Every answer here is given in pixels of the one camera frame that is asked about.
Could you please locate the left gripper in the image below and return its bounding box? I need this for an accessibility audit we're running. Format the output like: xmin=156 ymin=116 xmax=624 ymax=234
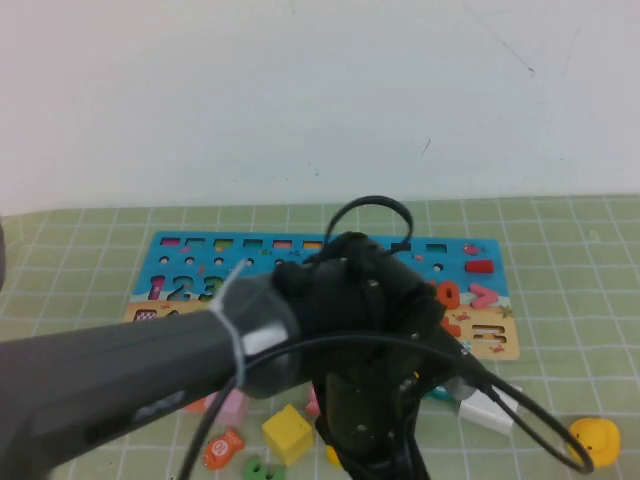
xmin=313 ymin=349 xmax=432 ymax=480

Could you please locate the green number piece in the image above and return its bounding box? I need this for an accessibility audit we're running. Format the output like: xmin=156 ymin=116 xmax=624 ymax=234
xmin=243 ymin=452 xmax=287 ymax=480

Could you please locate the orange fish ten piece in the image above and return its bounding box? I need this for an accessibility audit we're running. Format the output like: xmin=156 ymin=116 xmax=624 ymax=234
xmin=202 ymin=428 xmax=245 ymax=471

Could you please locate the orange number ten piece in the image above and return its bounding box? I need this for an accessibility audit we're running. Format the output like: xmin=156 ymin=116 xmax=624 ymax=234
xmin=432 ymin=280 xmax=461 ymax=310

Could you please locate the pink greater-than puzzle piece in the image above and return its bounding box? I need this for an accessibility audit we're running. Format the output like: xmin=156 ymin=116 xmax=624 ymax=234
xmin=469 ymin=283 xmax=500 ymax=309

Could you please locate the blue number puzzle board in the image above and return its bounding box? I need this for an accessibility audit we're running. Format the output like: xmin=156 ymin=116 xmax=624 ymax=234
xmin=122 ymin=230 xmax=521 ymax=362

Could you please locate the yellow cube block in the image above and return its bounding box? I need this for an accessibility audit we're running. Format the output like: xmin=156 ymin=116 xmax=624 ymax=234
xmin=261 ymin=402 xmax=315 ymax=465

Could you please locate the white charger adapter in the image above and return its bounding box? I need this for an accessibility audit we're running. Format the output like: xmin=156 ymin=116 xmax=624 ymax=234
xmin=457 ymin=382 xmax=524 ymax=435

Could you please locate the pink cube block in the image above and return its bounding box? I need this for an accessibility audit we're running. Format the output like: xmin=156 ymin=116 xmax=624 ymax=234
xmin=212 ymin=389 xmax=251 ymax=429

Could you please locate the white zip tie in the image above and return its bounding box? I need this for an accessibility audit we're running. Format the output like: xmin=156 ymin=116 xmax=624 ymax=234
xmin=208 ymin=258 xmax=251 ymax=394

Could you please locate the yellow rubber duck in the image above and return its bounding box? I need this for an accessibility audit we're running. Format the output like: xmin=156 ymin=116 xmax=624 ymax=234
xmin=566 ymin=417 xmax=622 ymax=469

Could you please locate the green checkered tablecloth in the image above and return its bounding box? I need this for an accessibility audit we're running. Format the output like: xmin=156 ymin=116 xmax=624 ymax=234
xmin=0 ymin=194 xmax=640 ymax=480

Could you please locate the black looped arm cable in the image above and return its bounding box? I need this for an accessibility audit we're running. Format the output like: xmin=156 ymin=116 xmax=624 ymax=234
xmin=323 ymin=195 xmax=415 ymax=251

